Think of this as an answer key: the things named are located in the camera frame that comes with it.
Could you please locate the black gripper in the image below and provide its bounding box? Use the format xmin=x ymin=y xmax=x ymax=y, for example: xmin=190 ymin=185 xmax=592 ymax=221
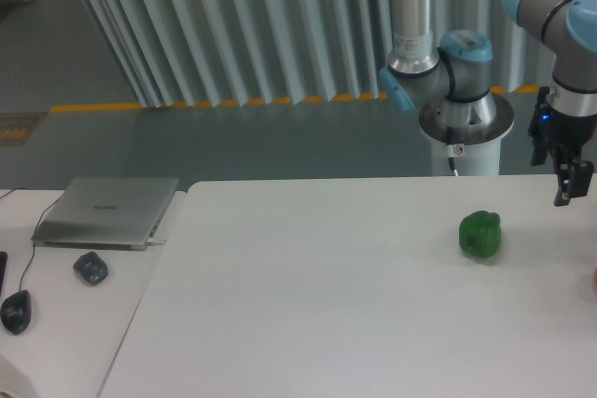
xmin=528 ymin=87 xmax=596 ymax=206

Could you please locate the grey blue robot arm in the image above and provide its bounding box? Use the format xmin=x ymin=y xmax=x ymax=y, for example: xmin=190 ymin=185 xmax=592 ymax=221
xmin=379 ymin=0 xmax=596 ymax=206

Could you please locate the green bell pepper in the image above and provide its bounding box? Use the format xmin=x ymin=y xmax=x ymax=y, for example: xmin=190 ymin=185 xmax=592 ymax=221
xmin=458 ymin=211 xmax=501 ymax=259

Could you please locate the white folding partition screen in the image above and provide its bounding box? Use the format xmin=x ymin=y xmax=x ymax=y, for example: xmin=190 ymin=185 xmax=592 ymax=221
xmin=61 ymin=0 xmax=597 ymax=108

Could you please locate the silver closed laptop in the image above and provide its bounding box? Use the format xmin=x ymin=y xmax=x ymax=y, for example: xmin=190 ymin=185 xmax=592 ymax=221
xmin=32 ymin=177 xmax=179 ymax=251

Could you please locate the black earbuds case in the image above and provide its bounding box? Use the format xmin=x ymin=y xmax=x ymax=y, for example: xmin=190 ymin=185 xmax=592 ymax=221
xmin=73 ymin=252 xmax=109 ymax=286

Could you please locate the black computer mouse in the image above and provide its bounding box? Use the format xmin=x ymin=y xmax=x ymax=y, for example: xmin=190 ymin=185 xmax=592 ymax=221
xmin=1 ymin=290 xmax=32 ymax=336

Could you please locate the black device at left edge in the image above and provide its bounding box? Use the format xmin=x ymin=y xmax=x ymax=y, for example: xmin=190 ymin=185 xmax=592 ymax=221
xmin=0 ymin=251 xmax=7 ymax=295

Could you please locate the white object bottom left corner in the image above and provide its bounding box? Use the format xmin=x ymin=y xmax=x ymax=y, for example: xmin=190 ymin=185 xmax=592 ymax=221
xmin=1 ymin=356 xmax=37 ymax=398

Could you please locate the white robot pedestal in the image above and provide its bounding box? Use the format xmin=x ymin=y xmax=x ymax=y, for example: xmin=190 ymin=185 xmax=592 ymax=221
xmin=427 ymin=137 xmax=501 ymax=176

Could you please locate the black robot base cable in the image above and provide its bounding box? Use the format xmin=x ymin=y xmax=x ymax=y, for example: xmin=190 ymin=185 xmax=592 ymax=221
xmin=445 ymin=126 xmax=461 ymax=178

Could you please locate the black mouse cable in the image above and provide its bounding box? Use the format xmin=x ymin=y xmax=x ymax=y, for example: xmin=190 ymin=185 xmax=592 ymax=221
xmin=0 ymin=187 xmax=68 ymax=294

